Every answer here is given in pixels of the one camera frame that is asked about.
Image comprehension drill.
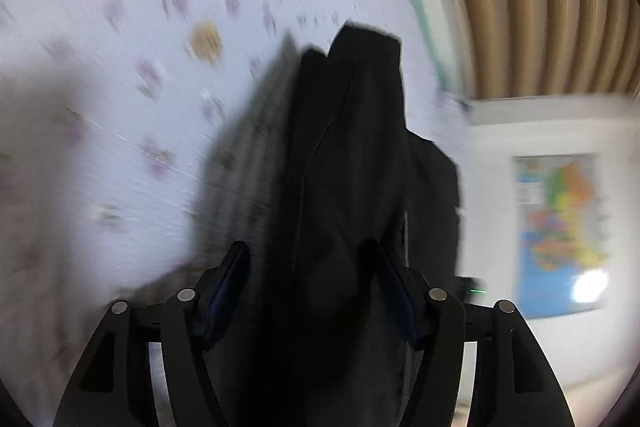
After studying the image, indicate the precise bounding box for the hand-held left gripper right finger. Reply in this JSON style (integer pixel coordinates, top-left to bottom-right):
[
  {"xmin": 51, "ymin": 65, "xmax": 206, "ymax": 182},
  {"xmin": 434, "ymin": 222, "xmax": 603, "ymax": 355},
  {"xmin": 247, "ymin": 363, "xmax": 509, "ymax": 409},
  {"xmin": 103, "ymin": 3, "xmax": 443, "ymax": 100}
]
[{"xmin": 369, "ymin": 239, "xmax": 576, "ymax": 427}]

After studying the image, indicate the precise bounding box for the white floral bedsheet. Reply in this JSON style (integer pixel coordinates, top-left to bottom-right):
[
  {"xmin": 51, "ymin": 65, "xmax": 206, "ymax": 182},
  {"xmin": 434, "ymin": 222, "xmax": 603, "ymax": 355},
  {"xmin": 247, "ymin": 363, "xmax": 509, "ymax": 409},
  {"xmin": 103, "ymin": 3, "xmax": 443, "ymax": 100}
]
[{"xmin": 0, "ymin": 0, "xmax": 473, "ymax": 427}]

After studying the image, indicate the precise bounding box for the black hooded jacket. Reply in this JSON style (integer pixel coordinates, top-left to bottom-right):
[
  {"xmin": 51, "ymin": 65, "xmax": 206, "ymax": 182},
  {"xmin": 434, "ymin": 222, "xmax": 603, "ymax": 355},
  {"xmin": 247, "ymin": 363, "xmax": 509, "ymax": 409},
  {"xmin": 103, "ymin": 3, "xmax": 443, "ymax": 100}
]
[{"xmin": 215, "ymin": 22, "xmax": 463, "ymax": 427}]

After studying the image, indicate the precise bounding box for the colourful wall map poster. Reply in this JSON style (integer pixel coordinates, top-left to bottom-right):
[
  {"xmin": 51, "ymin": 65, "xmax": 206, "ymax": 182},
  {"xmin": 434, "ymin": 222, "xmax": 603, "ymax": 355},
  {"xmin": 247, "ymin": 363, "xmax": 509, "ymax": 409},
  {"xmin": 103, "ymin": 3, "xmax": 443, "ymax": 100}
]
[{"xmin": 512, "ymin": 152, "xmax": 615, "ymax": 321}]

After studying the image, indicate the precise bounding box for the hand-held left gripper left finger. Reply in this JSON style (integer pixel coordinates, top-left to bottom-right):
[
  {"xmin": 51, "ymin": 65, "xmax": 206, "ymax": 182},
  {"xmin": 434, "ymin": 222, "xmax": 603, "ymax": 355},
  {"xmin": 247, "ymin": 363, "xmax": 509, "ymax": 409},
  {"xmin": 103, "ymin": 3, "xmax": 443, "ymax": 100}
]
[{"xmin": 52, "ymin": 241, "xmax": 252, "ymax": 427}]

